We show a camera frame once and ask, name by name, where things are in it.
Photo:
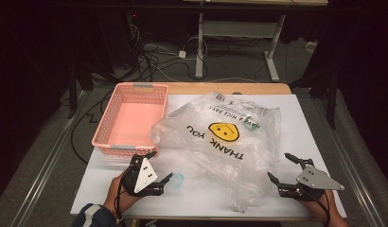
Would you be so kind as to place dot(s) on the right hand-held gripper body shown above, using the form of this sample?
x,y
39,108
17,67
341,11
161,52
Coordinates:
x,y
315,181

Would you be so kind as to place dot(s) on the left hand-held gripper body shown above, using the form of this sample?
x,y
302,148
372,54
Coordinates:
x,y
144,178

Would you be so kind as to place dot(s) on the pink perforated plastic basket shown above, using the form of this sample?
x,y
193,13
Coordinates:
x,y
132,123

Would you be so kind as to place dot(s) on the clear smiley plastic bag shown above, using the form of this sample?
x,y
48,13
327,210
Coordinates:
x,y
214,157

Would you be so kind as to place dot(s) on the person's right hand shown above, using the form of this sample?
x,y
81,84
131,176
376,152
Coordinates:
x,y
327,211

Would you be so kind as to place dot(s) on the person's left hand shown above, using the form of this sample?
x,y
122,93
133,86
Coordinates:
x,y
119,200

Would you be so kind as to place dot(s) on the white table mat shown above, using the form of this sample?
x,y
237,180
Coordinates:
x,y
302,135

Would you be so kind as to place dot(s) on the black stand leg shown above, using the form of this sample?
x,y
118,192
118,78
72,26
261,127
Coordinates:
x,y
72,94
332,101

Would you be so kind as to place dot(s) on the white power adapter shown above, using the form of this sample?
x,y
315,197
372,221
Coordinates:
x,y
182,54

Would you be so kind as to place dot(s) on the metal floor rail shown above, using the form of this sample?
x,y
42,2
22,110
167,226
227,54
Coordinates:
x,y
44,170
362,195

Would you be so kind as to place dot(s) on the white metal desk frame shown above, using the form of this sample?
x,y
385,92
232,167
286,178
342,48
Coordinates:
x,y
200,47

